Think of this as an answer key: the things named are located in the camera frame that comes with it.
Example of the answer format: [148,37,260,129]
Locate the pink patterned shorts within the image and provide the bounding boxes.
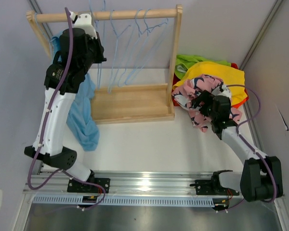
[172,74,242,132]

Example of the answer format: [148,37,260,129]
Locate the yellow shorts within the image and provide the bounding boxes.
[172,61,249,104]

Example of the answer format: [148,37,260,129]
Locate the orange shorts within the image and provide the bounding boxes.
[171,63,250,109]

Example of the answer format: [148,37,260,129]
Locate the green shorts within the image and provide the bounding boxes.
[174,54,231,79]

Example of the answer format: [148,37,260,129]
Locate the blue hanger of pink shorts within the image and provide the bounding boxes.
[88,0,106,89]

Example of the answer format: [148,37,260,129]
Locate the blue hanger of yellow shorts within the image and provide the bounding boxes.
[117,8,155,87]

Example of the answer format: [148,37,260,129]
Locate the blue hanger of green shorts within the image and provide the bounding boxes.
[124,10,169,85]

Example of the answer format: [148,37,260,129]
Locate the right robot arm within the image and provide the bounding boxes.
[192,90,283,203]

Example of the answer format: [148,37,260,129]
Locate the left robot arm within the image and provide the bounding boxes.
[24,28,106,193]

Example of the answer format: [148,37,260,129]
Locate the light blue shorts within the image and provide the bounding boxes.
[50,33,100,152]

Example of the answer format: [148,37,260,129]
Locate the wooden clothes rack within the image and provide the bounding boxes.
[26,4,183,124]

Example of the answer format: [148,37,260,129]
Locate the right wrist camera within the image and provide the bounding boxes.
[211,88,232,99]

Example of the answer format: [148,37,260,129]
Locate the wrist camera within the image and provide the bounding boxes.
[211,88,232,99]
[70,11,98,39]

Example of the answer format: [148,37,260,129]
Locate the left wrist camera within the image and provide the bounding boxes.
[70,11,98,39]

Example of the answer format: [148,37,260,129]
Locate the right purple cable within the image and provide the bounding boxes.
[225,84,280,204]

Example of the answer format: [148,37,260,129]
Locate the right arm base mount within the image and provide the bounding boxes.
[189,180,239,196]

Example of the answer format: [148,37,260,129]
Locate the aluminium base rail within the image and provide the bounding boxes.
[23,170,224,197]

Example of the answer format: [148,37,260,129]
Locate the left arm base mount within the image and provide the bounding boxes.
[67,178,111,193]

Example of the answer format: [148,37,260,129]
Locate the slotted cable duct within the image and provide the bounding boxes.
[33,194,215,207]

